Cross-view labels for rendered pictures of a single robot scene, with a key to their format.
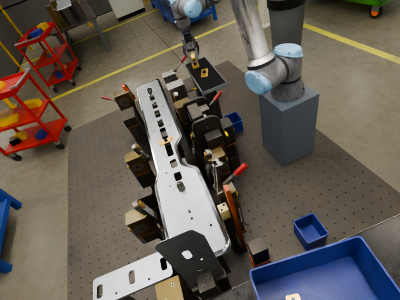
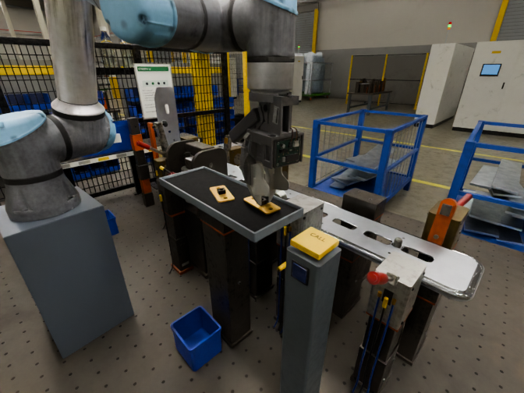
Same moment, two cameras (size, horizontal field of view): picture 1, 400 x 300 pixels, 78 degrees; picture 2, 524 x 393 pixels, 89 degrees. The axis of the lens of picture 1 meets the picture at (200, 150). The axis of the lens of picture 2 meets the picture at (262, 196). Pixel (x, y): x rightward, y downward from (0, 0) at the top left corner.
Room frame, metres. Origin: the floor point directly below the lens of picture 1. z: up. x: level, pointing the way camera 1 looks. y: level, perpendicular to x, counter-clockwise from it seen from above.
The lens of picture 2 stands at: (1.76, -0.47, 1.42)
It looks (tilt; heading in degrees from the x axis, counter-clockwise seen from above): 25 degrees down; 139
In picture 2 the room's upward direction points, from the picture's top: straight up
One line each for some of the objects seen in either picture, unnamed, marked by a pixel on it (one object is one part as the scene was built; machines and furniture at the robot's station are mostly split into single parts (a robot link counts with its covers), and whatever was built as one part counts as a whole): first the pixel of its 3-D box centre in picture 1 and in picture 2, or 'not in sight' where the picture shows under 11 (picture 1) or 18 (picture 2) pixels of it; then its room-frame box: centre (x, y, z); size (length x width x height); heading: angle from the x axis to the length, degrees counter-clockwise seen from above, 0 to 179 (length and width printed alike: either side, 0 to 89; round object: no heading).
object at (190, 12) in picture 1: (192, 6); (209, 25); (1.32, -0.20, 1.48); 0.11 x 0.11 x 0.08; 23
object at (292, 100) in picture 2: (187, 36); (272, 129); (1.41, -0.15, 1.33); 0.09 x 0.08 x 0.12; 176
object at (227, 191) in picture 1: (237, 224); (158, 173); (0.46, -0.04, 0.95); 0.03 x 0.01 x 0.50; 4
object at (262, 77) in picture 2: (182, 22); (271, 78); (1.41, -0.14, 1.41); 0.08 x 0.08 x 0.05
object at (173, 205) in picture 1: (164, 139); (263, 189); (1.04, 0.16, 1.00); 1.38 x 0.22 x 0.02; 4
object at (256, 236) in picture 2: (203, 74); (222, 194); (1.27, -0.17, 1.16); 0.37 x 0.14 x 0.02; 4
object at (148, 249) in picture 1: (159, 264); not in sight; (0.47, 0.32, 0.84); 0.12 x 0.07 x 0.28; 94
